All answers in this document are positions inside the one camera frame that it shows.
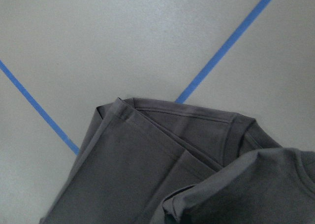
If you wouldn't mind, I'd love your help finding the dark brown t-shirt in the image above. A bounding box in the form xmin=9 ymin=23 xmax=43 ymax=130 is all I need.
xmin=40 ymin=98 xmax=315 ymax=224

